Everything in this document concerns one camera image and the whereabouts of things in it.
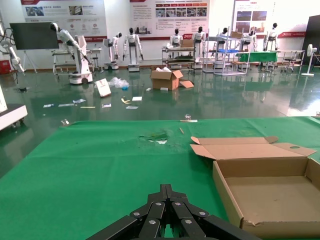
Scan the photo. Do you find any grey work table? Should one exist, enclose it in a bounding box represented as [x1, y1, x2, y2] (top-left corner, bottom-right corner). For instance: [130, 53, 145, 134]
[51, 47, 104, 75]

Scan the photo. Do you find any flat cardboard piece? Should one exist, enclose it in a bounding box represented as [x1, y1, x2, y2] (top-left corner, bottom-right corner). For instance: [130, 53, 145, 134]
[178, 79, 195, 89]

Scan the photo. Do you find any white grey machine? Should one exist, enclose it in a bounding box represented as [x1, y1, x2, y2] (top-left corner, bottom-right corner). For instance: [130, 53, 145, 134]
[0, 83, 29, 132]

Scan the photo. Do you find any grey metal cart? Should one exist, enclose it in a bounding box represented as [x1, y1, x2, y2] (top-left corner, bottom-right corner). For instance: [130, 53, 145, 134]
[161, 45, 197, 70]

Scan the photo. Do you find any black screen on stand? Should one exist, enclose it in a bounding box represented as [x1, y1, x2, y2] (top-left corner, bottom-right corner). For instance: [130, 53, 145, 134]
[9, 21, 60, 74]

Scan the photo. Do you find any open cardboard floor box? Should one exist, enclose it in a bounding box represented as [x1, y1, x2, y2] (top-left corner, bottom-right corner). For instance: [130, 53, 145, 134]
[149, 66, 185, 91]

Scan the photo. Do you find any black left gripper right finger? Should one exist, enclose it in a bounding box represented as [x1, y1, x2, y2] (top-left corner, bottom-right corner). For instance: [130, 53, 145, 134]
[166, 184, 262, 240]

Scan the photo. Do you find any white wheeled humanoid robot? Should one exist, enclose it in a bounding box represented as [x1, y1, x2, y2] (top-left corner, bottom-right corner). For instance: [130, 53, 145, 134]
[49, 21, 92, 85]

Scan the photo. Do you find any green table cloth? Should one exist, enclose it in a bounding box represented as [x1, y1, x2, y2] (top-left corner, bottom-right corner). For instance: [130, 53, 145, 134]
[0, 116, 320, 240]

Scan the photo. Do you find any red floor box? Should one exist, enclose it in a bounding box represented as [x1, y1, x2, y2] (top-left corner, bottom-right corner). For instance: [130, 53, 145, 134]
[0, 59, 11, 75]

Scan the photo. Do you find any white and red carton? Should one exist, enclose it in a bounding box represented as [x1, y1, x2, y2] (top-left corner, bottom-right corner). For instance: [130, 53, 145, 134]
[94, 77, 112, 98]

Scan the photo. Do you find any black wall panel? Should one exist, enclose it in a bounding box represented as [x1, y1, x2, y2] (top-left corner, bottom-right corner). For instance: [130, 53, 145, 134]
[301, 14, 320, 53]

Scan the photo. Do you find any cardboard box with torn corner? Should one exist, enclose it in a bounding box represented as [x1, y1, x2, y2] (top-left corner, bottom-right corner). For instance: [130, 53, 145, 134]
[189, 135, 320, 240]

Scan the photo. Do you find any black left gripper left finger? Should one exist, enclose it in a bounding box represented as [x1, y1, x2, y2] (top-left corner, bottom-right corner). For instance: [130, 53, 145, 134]
[86, 184, 168, 240]

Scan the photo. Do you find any clear plastic bag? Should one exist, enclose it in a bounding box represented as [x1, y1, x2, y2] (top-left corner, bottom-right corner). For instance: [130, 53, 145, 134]
[108, 76, 131, 90]

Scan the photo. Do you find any grey stool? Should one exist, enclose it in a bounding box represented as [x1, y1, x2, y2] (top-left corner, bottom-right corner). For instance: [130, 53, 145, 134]
[281, 57, 296, 74]

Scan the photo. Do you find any white standing fan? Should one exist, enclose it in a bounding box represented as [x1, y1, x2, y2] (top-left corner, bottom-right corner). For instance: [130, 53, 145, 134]
[300, 43, 319, 77]

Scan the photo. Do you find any grey metal shelf rack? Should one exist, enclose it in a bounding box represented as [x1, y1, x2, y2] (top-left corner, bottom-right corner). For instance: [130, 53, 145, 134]
[201, 31, 252, 76]

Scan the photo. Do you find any table with green cover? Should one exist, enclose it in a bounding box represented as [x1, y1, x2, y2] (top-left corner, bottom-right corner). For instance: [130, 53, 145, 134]
[235, 50, 279, 71]

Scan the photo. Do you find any wall info poster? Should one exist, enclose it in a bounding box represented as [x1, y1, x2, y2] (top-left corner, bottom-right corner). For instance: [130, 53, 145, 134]
[232, 0, 276, 37]
[129, 0, 210, 38]
[20, 0, 108, 39]

